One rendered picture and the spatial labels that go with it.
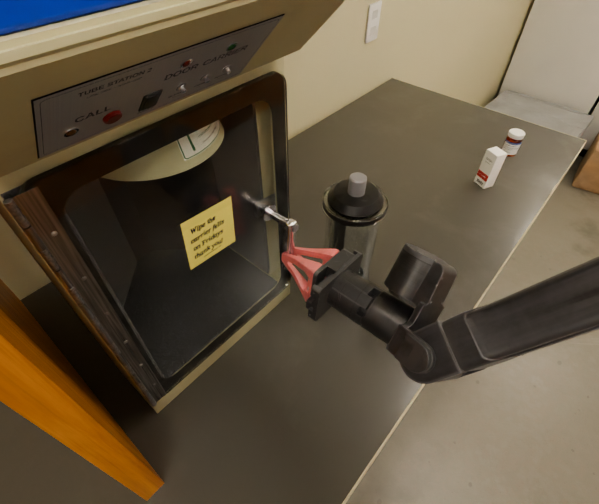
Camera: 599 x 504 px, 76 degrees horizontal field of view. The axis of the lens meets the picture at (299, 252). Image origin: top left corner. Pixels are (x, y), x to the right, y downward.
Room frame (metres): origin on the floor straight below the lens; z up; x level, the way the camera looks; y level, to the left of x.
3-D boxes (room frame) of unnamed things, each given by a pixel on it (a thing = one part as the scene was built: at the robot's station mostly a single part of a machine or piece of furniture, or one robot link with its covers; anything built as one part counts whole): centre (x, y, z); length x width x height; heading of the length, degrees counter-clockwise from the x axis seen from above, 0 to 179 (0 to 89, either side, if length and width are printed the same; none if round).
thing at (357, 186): (0.49, -0.09, 1.18); 0.09 x 0.09 x 0.07
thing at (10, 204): (0.23, 0.21, 1.19); 0.03 x 0.02 x 0.39; 139
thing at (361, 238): (0.49, -0.09, 1.06); 0.11 x 0.11 x 0.21
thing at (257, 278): (0.34, 0.12, 1.19); 0.30 x 0.01 x 0.40; 139
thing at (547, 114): (2.43, -1.61, 0.17); 0.60 x 0.42 x 0.33; 47
